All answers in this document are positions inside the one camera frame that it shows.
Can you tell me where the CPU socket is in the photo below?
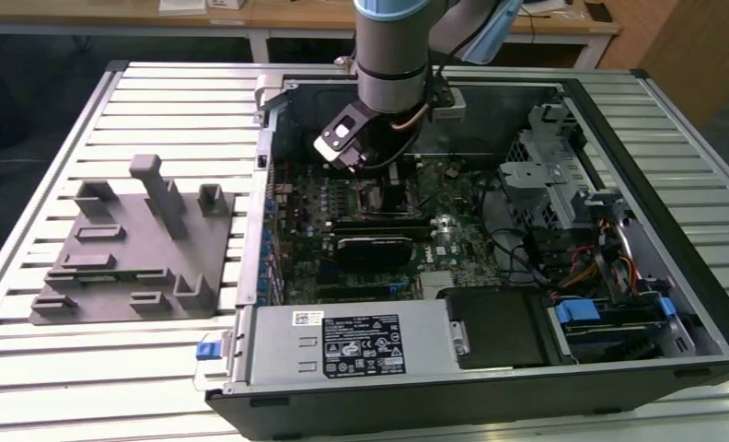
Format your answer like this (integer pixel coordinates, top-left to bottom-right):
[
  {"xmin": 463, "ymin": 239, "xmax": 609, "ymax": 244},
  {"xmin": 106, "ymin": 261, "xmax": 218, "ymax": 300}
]
[{"xmin": 355, "ymin": 179, "xmax": 420, "ymax": 220}]

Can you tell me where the black graphics card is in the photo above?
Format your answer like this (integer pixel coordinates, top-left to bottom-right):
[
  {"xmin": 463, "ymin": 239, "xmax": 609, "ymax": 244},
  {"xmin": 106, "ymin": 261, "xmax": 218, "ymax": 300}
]
[{"xmin": 332, "ymin": 234, "xmax": 416, "ymax": 269}]

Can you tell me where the green motherboard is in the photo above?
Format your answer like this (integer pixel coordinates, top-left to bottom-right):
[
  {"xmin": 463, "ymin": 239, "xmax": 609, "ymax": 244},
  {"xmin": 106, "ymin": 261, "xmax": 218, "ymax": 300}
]
[{"xmin": 270, "ymin": 154, "xmax": 508, "ymax": 306}]

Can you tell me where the metal drive cage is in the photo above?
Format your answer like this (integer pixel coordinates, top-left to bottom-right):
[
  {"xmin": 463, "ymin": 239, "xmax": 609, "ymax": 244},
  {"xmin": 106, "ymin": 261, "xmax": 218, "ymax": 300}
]
[{"xmin": 497, "ymin": 103, "xmax": 597, "ymax": 231}]

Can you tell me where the silver chipset heatsink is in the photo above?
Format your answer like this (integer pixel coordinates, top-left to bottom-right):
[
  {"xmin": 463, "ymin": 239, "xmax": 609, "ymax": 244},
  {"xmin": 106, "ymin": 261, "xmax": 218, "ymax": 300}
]
[{"xmin": 421, "ymin": 270, "xmax": 457, "ymax": 301}]

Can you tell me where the wooden desk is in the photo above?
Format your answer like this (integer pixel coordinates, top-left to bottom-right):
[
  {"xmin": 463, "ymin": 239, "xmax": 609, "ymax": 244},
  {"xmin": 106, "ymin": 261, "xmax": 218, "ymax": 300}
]
[{"xmin": 0, "ymin": 0, "xmax": 624, "ymax": 70}]

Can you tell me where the grey parts rack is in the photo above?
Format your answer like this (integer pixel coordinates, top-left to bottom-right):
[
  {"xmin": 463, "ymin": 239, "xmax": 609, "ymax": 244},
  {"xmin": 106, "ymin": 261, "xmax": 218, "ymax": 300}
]
[{"xmin": 25, "ymin": 153, "xmax": 238, "ymax": 327}]

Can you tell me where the blue disk carrier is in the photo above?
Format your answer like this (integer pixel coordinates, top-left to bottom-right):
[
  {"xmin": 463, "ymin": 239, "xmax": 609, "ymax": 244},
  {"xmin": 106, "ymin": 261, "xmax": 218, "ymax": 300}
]
[{"xmin": 551, "ymin": 297, "xmax": 679, "ymax": 332}]

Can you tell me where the silver power supply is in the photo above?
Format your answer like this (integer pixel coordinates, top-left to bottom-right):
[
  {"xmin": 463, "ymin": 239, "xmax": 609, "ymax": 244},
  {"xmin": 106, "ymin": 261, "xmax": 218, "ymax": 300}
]
[{"xmin": 240, "ymin": 301, "xmax": 468, "ymax": 387}]

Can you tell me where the blue case latch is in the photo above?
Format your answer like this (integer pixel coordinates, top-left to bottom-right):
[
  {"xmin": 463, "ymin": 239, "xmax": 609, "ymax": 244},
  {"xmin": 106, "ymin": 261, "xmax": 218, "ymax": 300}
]
[{"xmin": 194, "ymin": 333, "xmax": 225, "ymax": 361}]

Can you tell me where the wooden cabinet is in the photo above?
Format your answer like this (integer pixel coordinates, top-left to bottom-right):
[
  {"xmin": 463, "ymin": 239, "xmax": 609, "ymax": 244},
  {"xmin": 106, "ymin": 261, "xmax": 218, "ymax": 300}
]
[{"xmin": 597, "ymin": 0, "xmax": 729, "ymax": 133}]

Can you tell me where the green RAM stick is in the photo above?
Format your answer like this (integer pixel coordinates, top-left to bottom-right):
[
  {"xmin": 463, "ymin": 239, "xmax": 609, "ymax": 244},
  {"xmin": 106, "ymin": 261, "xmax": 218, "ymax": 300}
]
[{"xmin": 72, "ymin": 272, "xmax": 142, "ymax": 283}]

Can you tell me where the black open PC case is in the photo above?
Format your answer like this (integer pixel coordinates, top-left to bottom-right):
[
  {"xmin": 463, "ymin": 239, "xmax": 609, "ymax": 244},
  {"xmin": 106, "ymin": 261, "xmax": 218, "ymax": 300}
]
[{"xmin": 202, "ymin": 73, "xmax": 729, "ymax": 442}]

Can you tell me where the copper cable sleeve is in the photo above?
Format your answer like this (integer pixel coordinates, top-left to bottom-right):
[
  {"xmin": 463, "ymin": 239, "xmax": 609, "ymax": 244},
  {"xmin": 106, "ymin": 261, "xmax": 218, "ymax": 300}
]
[{"xmin": 391, "ymin": 102, "xmax": 432, "ymax": 134}]

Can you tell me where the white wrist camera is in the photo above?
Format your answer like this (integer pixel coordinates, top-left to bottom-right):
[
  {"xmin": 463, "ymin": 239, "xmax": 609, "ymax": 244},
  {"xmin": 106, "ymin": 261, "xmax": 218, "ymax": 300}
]
[{"xmin": 312, "ymin": 101, "xmax": 373, "ymax": 175}]

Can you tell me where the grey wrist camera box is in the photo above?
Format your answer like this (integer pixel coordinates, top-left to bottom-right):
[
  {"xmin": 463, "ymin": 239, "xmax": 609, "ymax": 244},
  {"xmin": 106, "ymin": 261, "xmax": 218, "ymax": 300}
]
[{"xmin": 429, "ymin": 86, "xmax": 468, "ymax": 122}]

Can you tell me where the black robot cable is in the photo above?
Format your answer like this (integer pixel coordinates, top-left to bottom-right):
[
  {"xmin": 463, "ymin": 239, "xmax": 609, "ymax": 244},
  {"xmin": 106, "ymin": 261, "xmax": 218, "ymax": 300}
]
[{"xmin": 397, "ymin": 0, "xmax": 513, "ymax": 167}]

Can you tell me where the orange yellow wire bundle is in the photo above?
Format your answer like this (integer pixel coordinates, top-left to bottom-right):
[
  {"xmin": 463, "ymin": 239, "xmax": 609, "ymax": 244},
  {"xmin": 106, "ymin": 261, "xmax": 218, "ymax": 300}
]
[{"xmin": 560, "ymin": 220, "xmax": 643, "ymax": 296}]

